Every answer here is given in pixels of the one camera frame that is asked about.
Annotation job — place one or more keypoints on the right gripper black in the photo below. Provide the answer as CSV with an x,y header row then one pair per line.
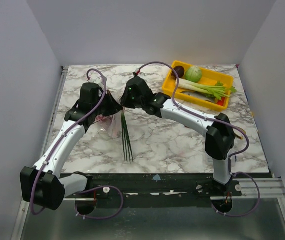
x,y
128,95

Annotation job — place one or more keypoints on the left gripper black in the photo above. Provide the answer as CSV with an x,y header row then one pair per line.
x,y
114,105

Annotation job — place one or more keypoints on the clear pink zip top bag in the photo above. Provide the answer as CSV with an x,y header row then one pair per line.
x,y
112,126

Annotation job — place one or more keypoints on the green chives bunch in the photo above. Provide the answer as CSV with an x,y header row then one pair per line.
x,y
126,141

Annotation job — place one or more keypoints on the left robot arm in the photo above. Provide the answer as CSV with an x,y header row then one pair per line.
x,y
42,184

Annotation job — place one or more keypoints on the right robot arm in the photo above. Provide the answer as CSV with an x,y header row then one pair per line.
x,y
217,130

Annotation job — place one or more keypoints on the white green leek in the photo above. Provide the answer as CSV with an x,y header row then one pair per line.
x,y
192,86

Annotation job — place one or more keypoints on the dark red beet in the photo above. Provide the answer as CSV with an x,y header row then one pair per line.
x,y
179,70

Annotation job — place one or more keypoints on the green cabbage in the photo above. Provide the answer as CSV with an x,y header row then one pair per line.
x,y
194,74

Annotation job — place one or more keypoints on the silver fish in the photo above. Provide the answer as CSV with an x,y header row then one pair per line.
x,y
199,95

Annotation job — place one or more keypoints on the yellow plastic tray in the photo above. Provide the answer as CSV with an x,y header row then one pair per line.
x,y
210,77

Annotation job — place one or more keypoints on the green celery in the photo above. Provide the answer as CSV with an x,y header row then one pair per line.
x,y
219,91

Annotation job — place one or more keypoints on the red chili pepper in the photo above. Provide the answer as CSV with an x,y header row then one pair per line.
x,y
220,102

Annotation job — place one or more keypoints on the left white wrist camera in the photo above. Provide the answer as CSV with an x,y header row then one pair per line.
x,y
101,81

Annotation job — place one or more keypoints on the aluminium frame rail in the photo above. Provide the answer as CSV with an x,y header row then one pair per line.
x,y
55,108

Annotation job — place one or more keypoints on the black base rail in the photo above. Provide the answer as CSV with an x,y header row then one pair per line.
x,y
167,190

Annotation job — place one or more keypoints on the yellow handled pliers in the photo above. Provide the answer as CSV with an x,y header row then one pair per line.
x,y
241,134

